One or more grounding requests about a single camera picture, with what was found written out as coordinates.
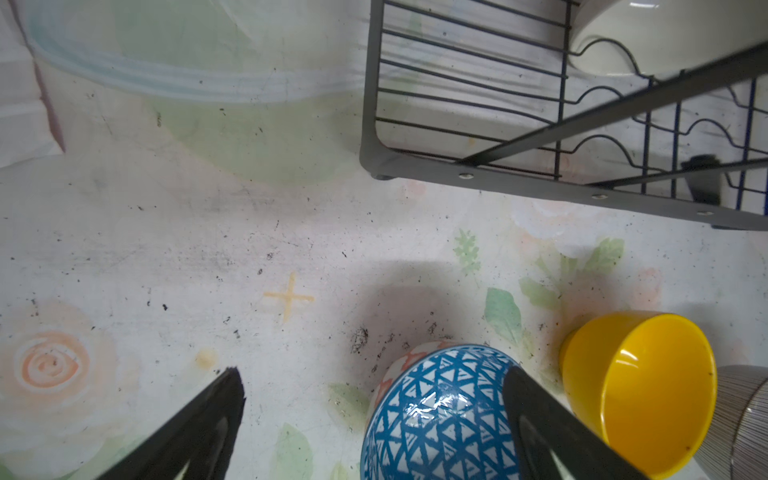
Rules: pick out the pink striped glass bowl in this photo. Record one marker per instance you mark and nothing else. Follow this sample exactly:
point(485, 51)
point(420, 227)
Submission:
point(735, 446)

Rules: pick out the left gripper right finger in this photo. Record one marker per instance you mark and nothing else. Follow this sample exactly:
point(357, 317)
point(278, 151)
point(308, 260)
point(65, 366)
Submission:
point(546, 435)

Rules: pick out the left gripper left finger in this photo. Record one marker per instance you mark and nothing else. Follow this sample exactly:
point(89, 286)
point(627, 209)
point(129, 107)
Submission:
point(197, 442)

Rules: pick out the yellow bowl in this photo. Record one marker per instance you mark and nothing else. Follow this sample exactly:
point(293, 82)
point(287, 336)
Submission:
point(645, 383)

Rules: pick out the cream white bowl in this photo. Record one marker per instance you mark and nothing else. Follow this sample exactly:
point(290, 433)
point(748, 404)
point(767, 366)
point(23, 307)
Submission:
point(620, 38)

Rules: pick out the clear ribbed plastic packet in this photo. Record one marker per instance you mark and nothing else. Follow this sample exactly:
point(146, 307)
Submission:
point(25, 127)

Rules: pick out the black wire dish rack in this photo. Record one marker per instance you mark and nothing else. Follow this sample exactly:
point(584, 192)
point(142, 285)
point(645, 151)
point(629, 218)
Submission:
point(482, 95)

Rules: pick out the blue patterned bowl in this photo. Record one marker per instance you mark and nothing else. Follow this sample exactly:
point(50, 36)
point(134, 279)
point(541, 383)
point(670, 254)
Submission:
point(439, 413)

